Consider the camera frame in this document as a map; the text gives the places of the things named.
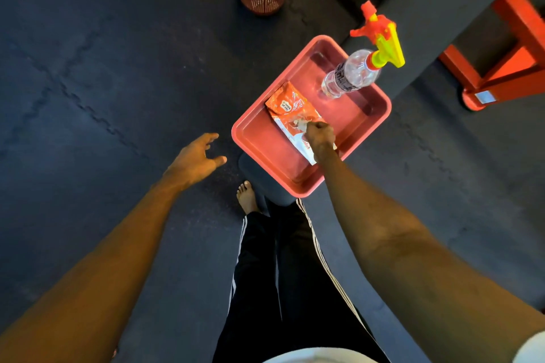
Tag orange wet wipes packet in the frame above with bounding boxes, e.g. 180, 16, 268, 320
265, 81, 337, 166

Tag clear spray bottle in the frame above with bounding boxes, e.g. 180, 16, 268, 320
320, 0, 406, 100

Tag person's left hand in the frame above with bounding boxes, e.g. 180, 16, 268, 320
162, 132, 228, 193

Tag red plastic tray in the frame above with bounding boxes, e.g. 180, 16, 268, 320
230, 34, 393, 199

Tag black striped trousers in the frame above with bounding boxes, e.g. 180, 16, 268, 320
213, 199, 391, 363

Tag person's right hand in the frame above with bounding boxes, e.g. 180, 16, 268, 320
304, 120, 338, 164

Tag red frame workout bench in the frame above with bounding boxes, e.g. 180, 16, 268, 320
341, 0, 545, 112

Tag person's bare foot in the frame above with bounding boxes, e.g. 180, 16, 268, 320
236, 180, 260, 216

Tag person's right forearm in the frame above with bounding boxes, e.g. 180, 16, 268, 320
317, 150, 545, 363

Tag person's left forearm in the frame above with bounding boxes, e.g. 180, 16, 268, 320
0, 175, 184, 363

